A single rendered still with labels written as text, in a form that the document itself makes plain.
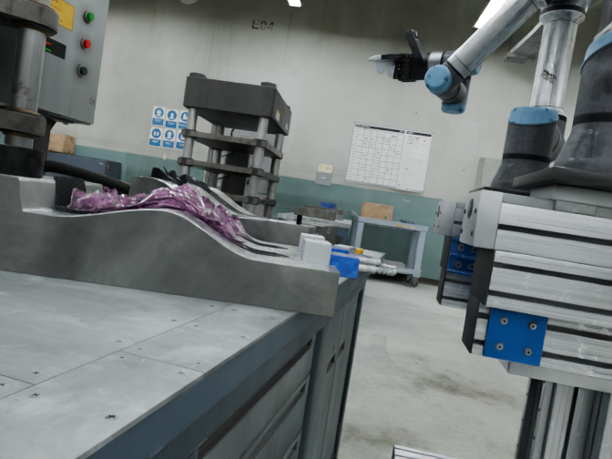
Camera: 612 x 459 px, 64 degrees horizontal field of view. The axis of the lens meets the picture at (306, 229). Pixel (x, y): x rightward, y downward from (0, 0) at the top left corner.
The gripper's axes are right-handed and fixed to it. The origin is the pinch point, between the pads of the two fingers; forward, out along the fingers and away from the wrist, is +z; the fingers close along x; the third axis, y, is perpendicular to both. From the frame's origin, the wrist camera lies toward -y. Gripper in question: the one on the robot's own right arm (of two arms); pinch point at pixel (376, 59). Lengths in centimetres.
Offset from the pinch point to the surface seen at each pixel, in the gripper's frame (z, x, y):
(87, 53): 61, -70, 8
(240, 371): -58, -126, 52
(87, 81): 61, -70, 17
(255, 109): 248, 218, -2
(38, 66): 38, -96, 17
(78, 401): -60, -142, 47
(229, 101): 273, 205, -8
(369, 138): 275, 506, 11
